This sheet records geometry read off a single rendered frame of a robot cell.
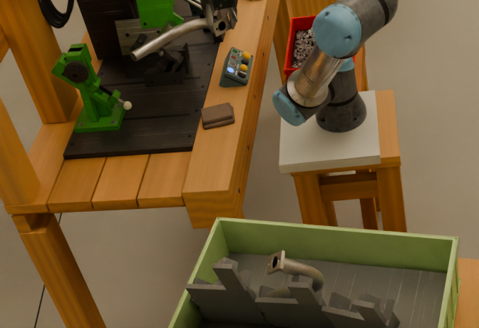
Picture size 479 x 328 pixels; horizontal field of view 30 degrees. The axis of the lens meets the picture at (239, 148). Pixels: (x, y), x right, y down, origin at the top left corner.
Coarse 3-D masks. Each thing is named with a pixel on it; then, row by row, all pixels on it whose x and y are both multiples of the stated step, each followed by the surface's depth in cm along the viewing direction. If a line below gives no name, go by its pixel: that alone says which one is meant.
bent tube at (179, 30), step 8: (224, 16) 248; (184, 24) 255; (192, 24) 255; (200, 24) 254; (216, 24) 246; (224, 24) 249; (168, 32) 254; (176, 32) 254; (184, 32) 256; (216, 32) 247; (224, 32) 248; (152, 40) 251; (160, 40) 252; (168, 40) 253; (144, 48) 249; (152, 48) 250; (136, 56) 248
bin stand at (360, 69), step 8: (360, 48) 303; (360, 56) 299; (360, 64) 296; (360, 72) 292; (360, 80) 289; (360, 88) 285; (368, 88) 319; (360, 200) 313; (368, 200) 312; (376, 200) 350; (368, 208) 314; (376, 208) 353; (368, 216) 317; (376, 216) 320; (368, 224) 320; (376, 224) 319
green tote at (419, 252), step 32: (224, 224) 228; (256, 224) 224; (288, 224) 222; (224, 256) 232; (288, 256) 229; (320, 256) 225; (352, 256) 222; (384, 256) 218; (416, 256) 214; (448, 256) 211; (448, 288) 196; (192, 320) 214; (448, 320) 200
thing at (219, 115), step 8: (224, 104) 271; (208, 112) 270; (216, 112) 269; (224, 112) 268; (232, 112) 270; (208, 120) 267; (216, 120) 267; (224, 120) 268; (232, 120) 267; (208, 128) 268
